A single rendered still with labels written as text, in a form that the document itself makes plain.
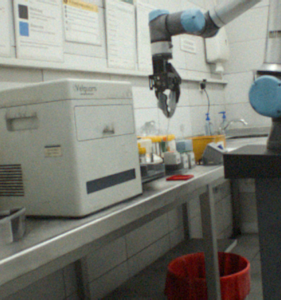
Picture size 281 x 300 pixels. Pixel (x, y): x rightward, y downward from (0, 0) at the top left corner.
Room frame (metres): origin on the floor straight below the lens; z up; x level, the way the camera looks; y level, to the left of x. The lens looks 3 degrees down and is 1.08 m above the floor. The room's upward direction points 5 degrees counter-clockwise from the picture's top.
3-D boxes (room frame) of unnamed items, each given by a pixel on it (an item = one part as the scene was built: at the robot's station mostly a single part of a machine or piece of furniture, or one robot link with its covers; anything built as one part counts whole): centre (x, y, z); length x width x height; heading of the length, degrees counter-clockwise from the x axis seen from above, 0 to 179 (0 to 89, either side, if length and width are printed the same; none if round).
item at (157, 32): (1.54, -0.09, 1.38); 0.09 x 0.08 x 0.11; 53
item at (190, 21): (1.50, -0.18, 1.38); 0.11 x 0.11 x 0.08; 53
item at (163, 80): (1.54, -0.09, 1.22); 0.09 x 0.08 x 0.12; 154
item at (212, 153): (1.74, -0.25, 0.92); 0.13 x 0.07 x 0.08; 62
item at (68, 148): (1.14, 0.19, 1.03); 0.31 x 0.27 x 0.30; 152
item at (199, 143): (1.92, -0.26, 0.92); 0.13 x 0.13 x 0.10; 59
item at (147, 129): (2.38, -0.01, 0.97); 0.26 x 0.17 x 0.19; 168
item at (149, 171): (1.27, 0.02, 0.92); 0.21 x 0.07 x 0.05; 152
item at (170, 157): (1.57, -0.09, 0.92); 0.05 x 0.04 x 0.06; 64
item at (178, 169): (1.57, -0.09, 0.89); 0.09 x 0.05 x 0.04; 64
